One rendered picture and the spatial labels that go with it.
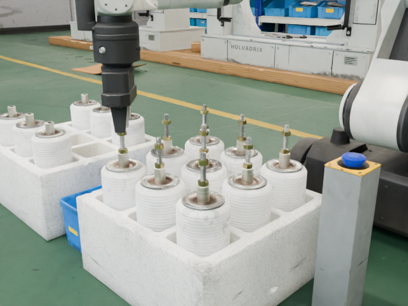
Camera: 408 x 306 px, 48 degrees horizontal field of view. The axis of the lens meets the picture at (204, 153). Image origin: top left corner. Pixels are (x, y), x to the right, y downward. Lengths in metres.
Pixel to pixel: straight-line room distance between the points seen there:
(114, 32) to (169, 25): 3.36
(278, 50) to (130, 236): 2.51
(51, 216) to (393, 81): 0.85
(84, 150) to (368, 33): 2.04
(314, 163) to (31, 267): 0.75
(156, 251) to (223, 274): 0.13
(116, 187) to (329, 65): 2.26
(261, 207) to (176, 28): 3.52
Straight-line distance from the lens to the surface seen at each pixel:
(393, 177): 1.16
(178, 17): 4.29
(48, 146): 1.20
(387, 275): 1.13
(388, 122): 1.00
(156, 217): 0.86
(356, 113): 1.03
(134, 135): 1.32
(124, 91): 0.88
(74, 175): 1.21
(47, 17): 7.60
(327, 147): 1.25
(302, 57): 3.13
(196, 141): 1.10
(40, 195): 1.18
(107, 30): 0.87
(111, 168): 0.96
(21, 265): 1.17
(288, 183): 0.93
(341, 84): 2.91
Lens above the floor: 0.60
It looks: 20 degrees down
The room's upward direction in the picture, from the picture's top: straight up
